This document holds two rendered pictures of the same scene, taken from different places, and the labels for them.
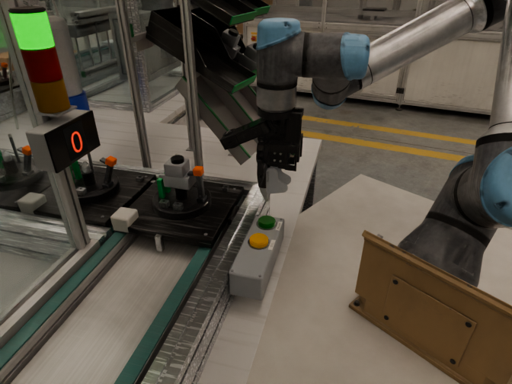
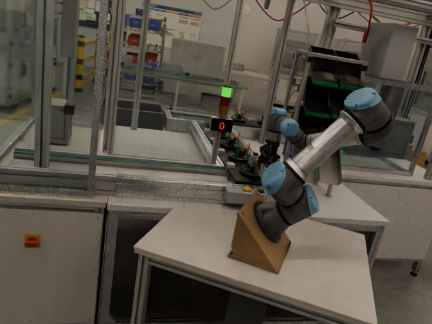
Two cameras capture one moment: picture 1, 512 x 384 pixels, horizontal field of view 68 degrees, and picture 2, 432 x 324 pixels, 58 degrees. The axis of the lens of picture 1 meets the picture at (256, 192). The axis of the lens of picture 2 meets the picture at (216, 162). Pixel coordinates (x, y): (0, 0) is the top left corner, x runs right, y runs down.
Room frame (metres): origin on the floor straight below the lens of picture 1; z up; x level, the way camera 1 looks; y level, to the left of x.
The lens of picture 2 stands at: (-0.43, -1.50, 1.68)
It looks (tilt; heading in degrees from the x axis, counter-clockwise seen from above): 18 degrees down; 60
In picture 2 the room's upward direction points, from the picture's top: 10 degrees clockwise
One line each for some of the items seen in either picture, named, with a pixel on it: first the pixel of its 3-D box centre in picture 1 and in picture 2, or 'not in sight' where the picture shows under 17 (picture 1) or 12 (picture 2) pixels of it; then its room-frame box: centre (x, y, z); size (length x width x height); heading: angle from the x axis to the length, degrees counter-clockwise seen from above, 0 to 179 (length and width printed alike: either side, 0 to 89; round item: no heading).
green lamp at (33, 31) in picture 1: (33, 30); (226, 91); (0.63, 0.34, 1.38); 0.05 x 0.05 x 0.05
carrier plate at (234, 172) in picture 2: (183, 206); (251, 175); (0.78, 0.18, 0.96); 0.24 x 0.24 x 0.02; 75
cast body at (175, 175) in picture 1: (174, 170); (254, 158); (0.78, 0.19, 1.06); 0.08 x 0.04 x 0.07; 75
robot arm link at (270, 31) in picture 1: (279, 52); (277, 120); (0.71, -0.04, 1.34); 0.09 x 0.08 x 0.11; 80
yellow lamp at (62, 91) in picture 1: (50, 94); (223, 110); (0.63, 0.34, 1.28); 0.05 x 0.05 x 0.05
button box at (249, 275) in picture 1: (258, 253); (245, 195); (0.64, -0.01, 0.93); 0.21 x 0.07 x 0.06; 165
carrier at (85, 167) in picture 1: (88, 175); (240, 152); (0.85, 0.43, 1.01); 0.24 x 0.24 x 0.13; 75
